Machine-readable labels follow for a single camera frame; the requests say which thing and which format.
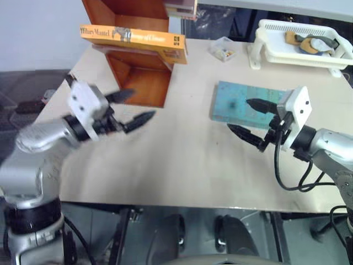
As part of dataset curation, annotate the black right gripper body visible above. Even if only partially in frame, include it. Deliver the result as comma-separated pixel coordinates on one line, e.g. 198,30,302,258
264,112,291,145

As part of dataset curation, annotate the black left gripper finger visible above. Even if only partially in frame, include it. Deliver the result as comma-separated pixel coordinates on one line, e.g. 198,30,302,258
123,110,157,135
104,88,136,104

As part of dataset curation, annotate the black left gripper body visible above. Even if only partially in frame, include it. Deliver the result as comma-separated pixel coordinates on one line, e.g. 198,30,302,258
92,106,125,136

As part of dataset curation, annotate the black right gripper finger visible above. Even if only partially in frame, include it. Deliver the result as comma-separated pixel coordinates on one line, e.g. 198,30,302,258
227,123,268,152
246,98,277,114

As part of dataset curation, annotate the teal hardcover book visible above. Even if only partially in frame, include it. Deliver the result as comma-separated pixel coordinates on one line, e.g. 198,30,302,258
211,80,291,129

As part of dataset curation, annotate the wooden orange-brown bookshelf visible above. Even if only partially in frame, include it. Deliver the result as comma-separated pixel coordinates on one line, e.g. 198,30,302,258
82,0,174,108

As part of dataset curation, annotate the orange Hilary Mantel book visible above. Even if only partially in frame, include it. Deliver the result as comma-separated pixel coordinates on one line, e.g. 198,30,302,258
79,24,189,65

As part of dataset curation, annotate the white plastic basket rack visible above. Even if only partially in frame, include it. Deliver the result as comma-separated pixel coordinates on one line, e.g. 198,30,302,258
247,18,353,77

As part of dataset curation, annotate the small clear plastic box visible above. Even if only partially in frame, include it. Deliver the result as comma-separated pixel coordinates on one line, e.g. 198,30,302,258
208,36,238,63

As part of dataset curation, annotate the grey and brown work glove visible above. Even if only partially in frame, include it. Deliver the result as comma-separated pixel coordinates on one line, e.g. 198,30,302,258
299,34,339,56

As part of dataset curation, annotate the black plastic sheet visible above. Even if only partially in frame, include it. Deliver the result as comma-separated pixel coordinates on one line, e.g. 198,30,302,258
180,7,265,44

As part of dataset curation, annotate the dark rounded shape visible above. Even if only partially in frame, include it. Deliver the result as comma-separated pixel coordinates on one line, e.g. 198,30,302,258
214,214,260,258
148,213,186,262

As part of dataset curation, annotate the black table leg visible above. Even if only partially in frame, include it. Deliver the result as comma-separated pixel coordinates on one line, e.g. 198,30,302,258
108,208,132,265
269,211,292,265

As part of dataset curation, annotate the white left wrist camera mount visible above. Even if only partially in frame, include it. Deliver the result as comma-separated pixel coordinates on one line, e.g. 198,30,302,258
67,79,110,143

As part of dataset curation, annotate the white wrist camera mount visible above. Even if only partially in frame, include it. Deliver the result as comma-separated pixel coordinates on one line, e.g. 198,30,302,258
276,86,313,152
67,79,110,143

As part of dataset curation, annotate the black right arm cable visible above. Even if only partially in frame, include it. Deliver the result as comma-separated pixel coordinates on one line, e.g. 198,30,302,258
274,112,336,192

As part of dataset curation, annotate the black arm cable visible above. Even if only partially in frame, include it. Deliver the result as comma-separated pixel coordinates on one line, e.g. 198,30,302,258
274,112,336,192
62,214,96,265

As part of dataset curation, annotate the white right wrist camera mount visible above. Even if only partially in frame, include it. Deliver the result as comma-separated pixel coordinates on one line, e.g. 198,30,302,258
276,86,313,152

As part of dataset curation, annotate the black cable under table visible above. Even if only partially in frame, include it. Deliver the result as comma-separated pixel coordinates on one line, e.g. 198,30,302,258
310,205,353,249

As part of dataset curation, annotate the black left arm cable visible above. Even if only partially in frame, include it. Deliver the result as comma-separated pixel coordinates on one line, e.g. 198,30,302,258
62,214,96,265

